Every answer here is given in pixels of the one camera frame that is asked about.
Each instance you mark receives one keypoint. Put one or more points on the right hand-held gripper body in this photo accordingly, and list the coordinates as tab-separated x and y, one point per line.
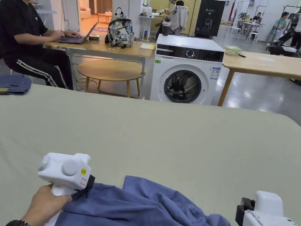
265	209

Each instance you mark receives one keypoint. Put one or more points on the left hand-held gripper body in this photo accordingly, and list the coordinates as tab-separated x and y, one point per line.
70	174

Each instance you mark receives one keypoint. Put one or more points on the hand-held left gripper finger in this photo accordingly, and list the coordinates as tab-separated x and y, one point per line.
81	195

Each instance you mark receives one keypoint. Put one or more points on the blue garment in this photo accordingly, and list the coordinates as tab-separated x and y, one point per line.
141	207

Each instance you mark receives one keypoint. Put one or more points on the person's left hand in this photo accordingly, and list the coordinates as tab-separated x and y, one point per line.
44	203

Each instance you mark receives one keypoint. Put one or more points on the bed with pale green sheet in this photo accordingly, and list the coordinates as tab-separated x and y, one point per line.
150	136

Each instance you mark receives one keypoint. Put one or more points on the folded denim jeans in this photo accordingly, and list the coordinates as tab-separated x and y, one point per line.
14	84

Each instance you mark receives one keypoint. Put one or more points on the wooden desk with laptop and backpack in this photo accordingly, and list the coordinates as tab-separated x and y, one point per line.
98	48

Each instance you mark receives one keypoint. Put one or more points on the white washing machine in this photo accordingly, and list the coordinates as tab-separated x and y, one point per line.
188	70

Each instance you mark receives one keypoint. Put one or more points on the black and white robot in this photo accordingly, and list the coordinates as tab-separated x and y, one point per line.
285	40

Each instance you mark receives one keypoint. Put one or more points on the black standing banner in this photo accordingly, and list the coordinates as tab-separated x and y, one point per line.
208	17

